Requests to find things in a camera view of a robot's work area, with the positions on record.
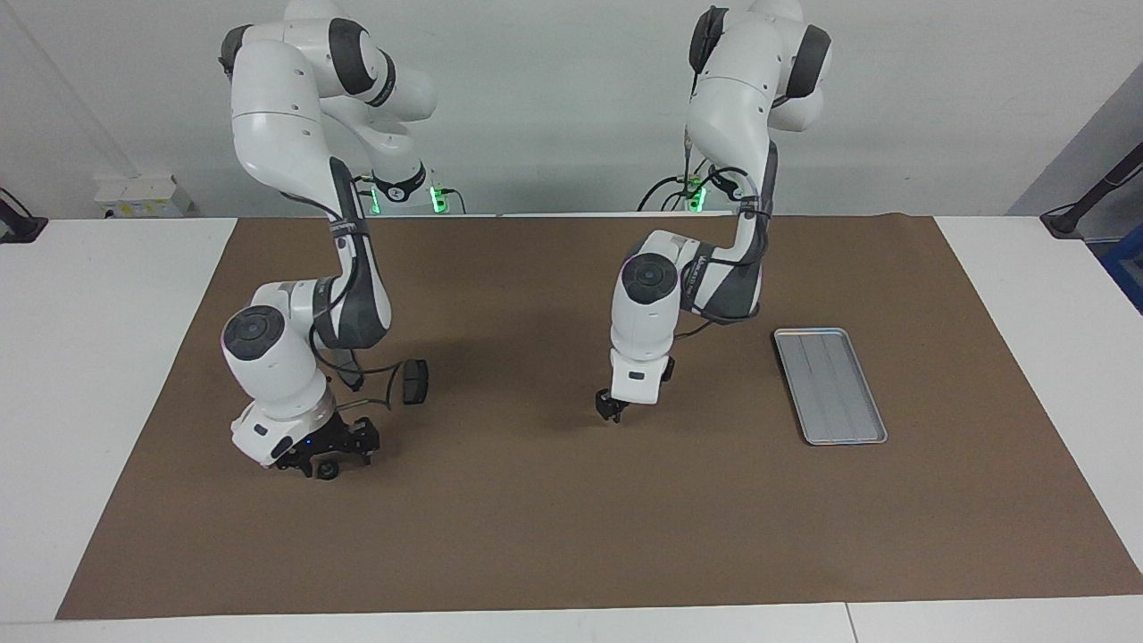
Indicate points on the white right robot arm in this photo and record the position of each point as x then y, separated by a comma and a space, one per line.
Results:
272, 116

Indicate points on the brown table mat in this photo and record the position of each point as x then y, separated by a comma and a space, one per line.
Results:
536, 500

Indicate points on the large black bearing gear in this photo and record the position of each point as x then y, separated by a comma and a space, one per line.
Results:
329, 470

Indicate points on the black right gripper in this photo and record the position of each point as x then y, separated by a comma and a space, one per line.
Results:
335, 438

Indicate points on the white box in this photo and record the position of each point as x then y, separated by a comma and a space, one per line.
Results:
143, 196

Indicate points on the dark curved brake pad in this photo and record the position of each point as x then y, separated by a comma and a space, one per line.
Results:
354, 381

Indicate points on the dark rectangular brake pad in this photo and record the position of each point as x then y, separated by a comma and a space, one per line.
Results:
415, 382

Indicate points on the blue crate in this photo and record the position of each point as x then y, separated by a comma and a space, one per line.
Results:
1127, 268

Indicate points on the silver metal tray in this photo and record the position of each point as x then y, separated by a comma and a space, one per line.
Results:
830, 384

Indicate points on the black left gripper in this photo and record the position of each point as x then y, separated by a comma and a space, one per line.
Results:
612, 399

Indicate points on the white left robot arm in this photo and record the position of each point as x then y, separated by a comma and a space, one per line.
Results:
728, 98

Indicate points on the black table clamp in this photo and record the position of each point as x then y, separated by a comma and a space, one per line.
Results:
22, 228

